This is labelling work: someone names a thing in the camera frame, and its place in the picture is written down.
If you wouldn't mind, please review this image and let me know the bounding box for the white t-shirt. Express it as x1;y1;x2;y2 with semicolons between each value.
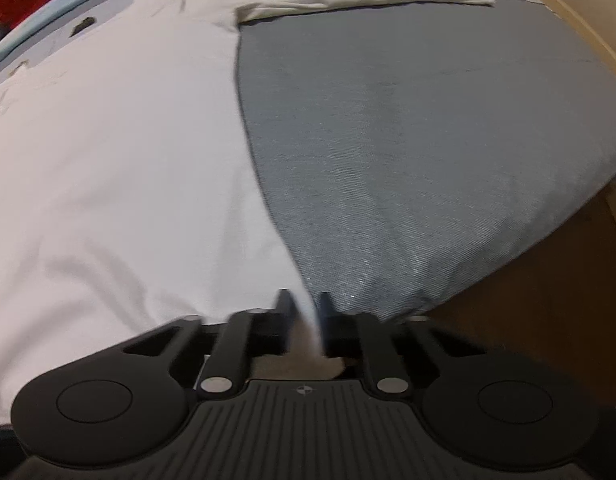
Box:
0;0;489;427

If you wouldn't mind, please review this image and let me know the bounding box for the grey printed bed sheet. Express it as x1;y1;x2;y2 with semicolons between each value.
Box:
0;0;616;316

